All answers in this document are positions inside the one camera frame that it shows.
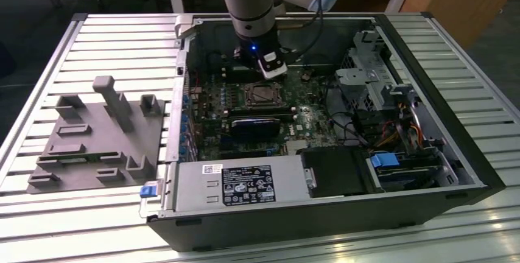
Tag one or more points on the CPU with silver lid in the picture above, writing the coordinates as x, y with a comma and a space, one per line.
264, 94

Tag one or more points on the thin metal locking lever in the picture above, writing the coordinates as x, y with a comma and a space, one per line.
244, 95

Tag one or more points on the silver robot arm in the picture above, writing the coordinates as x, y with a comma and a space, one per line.
252, 7

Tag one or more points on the black RAM slot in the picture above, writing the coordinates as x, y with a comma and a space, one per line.
260, 110
260, 115

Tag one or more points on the CPU socket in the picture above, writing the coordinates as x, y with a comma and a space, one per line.
284, 105

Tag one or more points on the black disk bay cover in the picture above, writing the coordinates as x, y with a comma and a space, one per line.
342, 171

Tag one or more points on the black graphics card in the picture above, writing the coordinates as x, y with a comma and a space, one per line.
256, 129

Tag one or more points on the green motherboard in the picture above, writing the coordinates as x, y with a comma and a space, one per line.
312, 117

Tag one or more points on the perforated metal drive cage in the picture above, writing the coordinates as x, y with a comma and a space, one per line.
358, 75

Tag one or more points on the small silver heatsink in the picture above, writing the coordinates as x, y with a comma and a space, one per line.
295, 147

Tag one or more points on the silver power supply unit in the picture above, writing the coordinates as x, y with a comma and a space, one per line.
195, 184

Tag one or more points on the hard disk in blue carrier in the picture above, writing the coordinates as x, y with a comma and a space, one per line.
386, 160

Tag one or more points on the blue case latch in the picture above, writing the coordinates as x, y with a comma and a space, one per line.
148, 191

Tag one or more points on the grey parts rack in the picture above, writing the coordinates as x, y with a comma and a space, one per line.
82, 153

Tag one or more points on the wooden cabinet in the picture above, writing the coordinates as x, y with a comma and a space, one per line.
467, 1

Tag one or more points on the black PC case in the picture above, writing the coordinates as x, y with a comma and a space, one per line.
284, 232

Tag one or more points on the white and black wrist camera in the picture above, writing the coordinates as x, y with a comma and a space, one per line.
272, 66

